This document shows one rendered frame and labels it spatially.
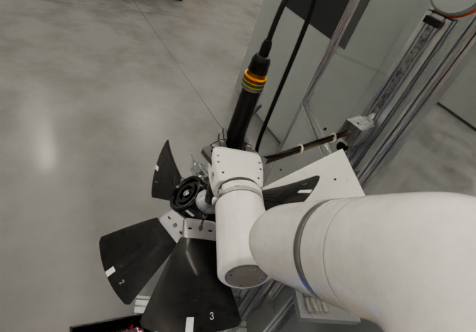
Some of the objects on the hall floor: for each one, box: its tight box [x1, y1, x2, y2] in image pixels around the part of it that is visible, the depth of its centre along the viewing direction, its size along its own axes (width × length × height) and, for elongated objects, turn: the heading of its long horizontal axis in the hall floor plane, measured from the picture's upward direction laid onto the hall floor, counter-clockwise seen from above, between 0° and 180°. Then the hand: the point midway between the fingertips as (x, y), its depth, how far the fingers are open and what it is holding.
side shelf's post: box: [263, 294, 295, 332], centre depth 159 cm, size 4×4×83 cm
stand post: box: [217, 278, 272, 332], centre depth 146 cm, size 4×9×115 cm, turn 165°
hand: (233, 140), depth 72 cm, fingers closed on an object, 4 cm apart
